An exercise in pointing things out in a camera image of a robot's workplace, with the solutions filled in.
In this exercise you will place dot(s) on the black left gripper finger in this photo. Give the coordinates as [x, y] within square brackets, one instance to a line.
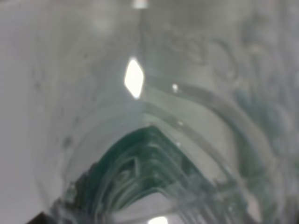
[41, 218]

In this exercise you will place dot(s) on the clear plastic bottle green label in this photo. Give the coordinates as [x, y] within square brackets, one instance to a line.
[167, 111]

